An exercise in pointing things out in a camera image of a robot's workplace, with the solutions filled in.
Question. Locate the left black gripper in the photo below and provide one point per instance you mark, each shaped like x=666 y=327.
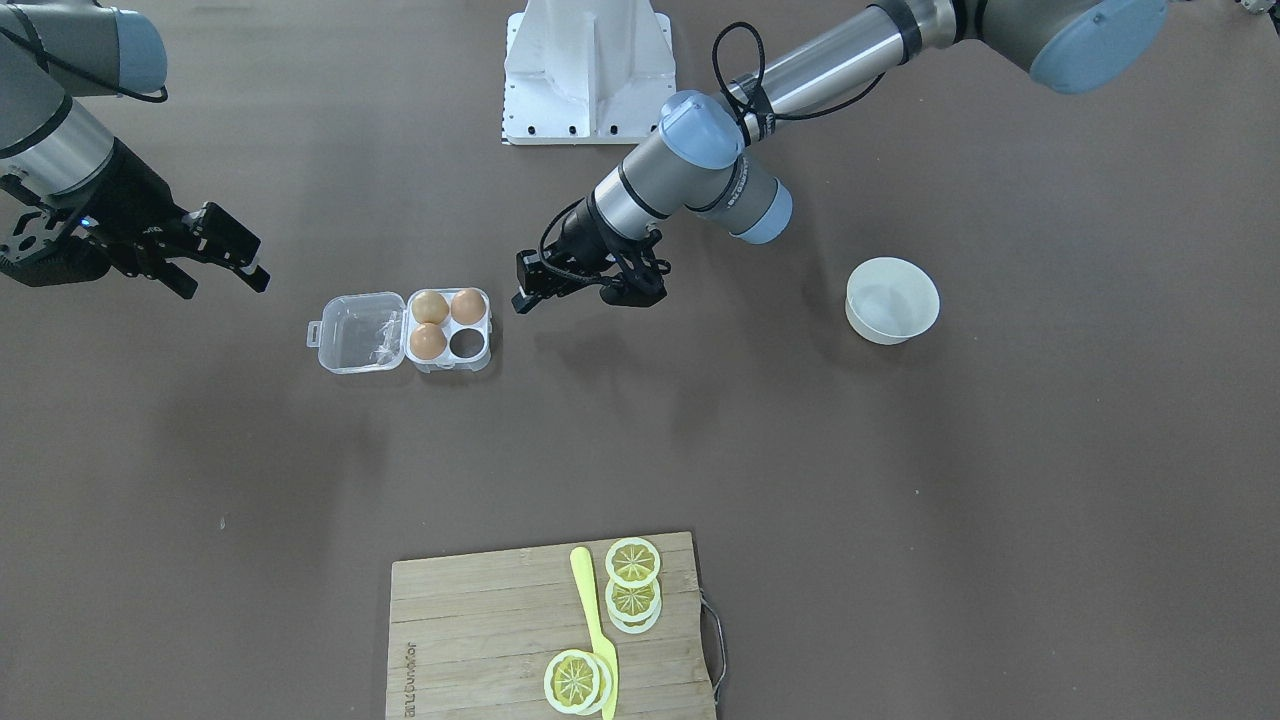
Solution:
x=576 y=232

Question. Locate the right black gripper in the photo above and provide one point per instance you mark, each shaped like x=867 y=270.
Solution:
x=137 y=208

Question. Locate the clear plastic egg box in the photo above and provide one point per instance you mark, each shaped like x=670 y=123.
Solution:
x=369 y=332

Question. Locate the brown egg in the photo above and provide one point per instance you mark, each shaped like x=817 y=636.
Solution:
x=427 y=342
x=468 y=306
x=430 y=307

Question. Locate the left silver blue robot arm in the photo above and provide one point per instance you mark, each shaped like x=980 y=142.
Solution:
x=697 y=156

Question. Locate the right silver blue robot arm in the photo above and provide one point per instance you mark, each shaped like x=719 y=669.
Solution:
x=55 y=53

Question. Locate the white bowl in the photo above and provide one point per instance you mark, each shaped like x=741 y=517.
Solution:
x=889 y=301

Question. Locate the bamboo cutting board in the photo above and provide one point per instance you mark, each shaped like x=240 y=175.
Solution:
x=471 y=635

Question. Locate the yellow plastic knife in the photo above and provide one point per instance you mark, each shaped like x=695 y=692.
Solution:
x=584 y=577

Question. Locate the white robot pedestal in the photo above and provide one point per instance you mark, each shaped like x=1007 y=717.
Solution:
x=585 y=72

